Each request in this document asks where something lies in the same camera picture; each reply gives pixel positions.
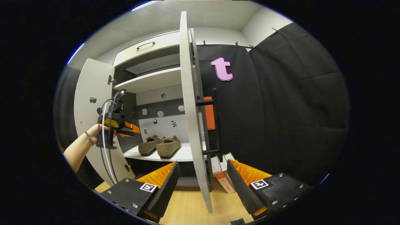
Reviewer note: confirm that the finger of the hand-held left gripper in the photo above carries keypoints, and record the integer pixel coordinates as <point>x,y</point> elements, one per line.
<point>125,134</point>
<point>132,128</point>

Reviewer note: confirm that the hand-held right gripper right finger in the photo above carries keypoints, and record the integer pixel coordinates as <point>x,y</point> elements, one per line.
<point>240,190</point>

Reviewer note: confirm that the dark wristband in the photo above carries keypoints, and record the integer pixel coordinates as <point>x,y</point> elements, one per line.
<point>89,138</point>

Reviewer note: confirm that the white shoe cabinet door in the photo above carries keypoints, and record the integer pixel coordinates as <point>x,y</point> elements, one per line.
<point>189,109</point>
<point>90,84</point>

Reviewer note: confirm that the white cabinet drawer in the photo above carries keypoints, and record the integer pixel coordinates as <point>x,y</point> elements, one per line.
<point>156,47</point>

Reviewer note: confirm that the white shoe cabinet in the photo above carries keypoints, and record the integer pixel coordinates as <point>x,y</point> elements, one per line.
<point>150,82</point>

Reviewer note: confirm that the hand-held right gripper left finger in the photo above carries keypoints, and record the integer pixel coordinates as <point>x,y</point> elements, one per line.
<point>167,193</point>

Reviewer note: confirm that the brown suede shoe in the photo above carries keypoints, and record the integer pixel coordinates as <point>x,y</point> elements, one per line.
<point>168,148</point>
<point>148,147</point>

